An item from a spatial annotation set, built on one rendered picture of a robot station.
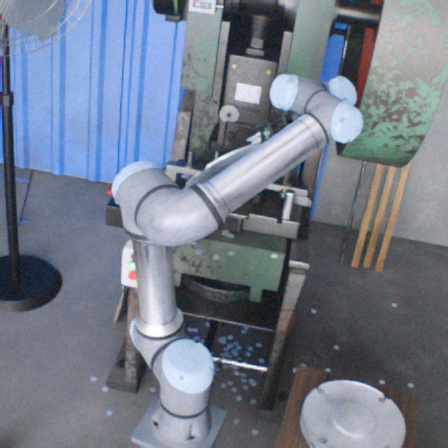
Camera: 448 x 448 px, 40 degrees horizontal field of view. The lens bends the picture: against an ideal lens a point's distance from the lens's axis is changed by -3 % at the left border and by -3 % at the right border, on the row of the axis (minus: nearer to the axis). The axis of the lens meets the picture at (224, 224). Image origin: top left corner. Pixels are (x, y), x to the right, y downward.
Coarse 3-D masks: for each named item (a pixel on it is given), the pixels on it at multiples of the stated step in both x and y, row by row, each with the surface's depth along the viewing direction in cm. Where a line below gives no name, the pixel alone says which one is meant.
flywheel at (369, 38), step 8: (376, 0) 197; (368, 32) 201; (376, 32) 171; (368, 40) 201; (368, 48) 201; (360, 56) 204; (368, 56) 201; (360, 64) 202; (368, 64) 200; (360, 72) 201; (368, 72) 199; (360, 80) 199; (360, 88) 198; (360, 96) 195
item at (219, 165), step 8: (256, 144) 162; (232, 152) 160; (240, 152) 161; (248, 152) 164; (216, 160) 160; (224, 160) 161; (232, 160) 164; (208, 168) 161; (216, 168) 165; (224, 168) 168; (200, 176) 165; (208, 176) 168; (192, 184) 168
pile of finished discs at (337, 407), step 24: (336, 384) 179; (360, 384) 179; (312, 408) 169; (336, 408) 170; (360, 408) 171; (384, 408) 172; (312, 432) 162; (336, 432) 163; (360, 432) 163; (384, 432) 165
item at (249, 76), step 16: (240, 48) 183; (256, 48) 179; (272, 48) 182; (240, 64) 177; (256, 64) 176; (272, 64) 175; (224, 80) 180; (240, 80) 179; (256, 80) 178; (272, 80) 178; (224, 96) 182; (240, 96) 181; (256, 96) 181; (224, 112) 184; (240, 112) 184; (256, 112) 183; (224, 128) 187; (240, 128) 183; (256, 128) 183; (224, 144) 187; (240, 144) 186
